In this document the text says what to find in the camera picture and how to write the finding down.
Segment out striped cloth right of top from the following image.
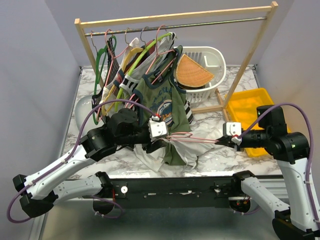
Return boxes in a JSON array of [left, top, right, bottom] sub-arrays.
[[184, 100, 194, 124]]

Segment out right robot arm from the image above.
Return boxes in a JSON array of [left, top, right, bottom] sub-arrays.
[[216, 103, 320, 240]]

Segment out lime green plastic hanger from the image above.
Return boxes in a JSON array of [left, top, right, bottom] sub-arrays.
[[114, 32, 176, 99]]

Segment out metal hanging rod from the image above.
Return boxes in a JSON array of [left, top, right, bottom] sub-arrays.
[[84, 16, 268, 38]]

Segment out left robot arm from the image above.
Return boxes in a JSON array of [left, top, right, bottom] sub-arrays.
[[12, 108, 169, 218]]

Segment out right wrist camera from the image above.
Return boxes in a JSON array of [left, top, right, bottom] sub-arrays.
[[222, 122, 242, 146]]

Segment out white oval plate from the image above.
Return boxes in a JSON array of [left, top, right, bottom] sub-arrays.
[[74, 95, 104, 136]]

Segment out yellow plastic tray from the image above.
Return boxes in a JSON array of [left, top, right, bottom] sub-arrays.
[[224, 87, 292, 158]]

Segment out pink hanger at left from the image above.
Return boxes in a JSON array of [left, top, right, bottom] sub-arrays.
[[96, 29, 130, 123]]

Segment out orange woven fan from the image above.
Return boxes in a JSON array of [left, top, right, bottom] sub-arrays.
[[175, 54, 215, 88]]

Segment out black white striped top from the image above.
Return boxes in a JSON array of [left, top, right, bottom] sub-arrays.
[[97, 41, 120, 97]]

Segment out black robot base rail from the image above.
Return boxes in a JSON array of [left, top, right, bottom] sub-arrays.
[[92, 174, 261, 210]]

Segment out pink hanger under green top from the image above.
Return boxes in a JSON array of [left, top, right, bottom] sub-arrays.
[[124, 24, 177, 110]]

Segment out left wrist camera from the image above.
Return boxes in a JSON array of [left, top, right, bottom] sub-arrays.
[[148, 119, 169, 141]]

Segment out wooden clothes rack frame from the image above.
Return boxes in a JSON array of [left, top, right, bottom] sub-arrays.
[[74, 1, 279, 121]]

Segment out white cloth under green top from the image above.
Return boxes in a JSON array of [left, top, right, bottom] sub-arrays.
[[133, 144, 166, 172]]

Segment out yellow plastic hanger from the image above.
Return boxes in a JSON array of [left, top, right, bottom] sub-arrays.
[[98, 46, 144, 116]]

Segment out green graphic tank top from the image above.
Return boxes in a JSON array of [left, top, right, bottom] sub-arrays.
[[133, 44, 192, 166]]

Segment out white tank top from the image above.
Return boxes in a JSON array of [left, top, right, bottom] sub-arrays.
[[163, 127, 223, 167]]

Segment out pink wire hanger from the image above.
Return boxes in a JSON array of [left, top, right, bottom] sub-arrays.
[[165, 132, 218, 144]]

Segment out white plastic laundry basket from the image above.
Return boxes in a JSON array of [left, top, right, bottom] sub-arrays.
[[177, 46, 227, 104]]

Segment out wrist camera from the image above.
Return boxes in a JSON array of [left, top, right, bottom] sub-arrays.
[[222, 122, 242, 146], [148, 119, 169, 141]]

